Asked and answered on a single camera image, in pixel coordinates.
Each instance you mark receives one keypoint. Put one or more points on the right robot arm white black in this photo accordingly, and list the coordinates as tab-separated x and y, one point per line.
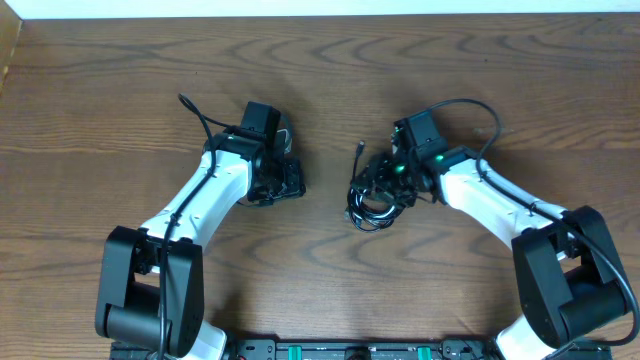
569	275

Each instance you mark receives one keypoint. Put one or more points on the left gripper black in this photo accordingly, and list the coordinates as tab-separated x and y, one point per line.
294	186

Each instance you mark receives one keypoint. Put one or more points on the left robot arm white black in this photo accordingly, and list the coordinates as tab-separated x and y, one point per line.
151	289

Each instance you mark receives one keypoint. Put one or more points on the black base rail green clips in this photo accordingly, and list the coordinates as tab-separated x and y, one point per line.
265	349

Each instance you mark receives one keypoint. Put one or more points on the cardboard box side panel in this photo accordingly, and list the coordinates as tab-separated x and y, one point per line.
10	28

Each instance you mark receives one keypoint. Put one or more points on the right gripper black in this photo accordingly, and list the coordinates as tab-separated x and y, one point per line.
373	174

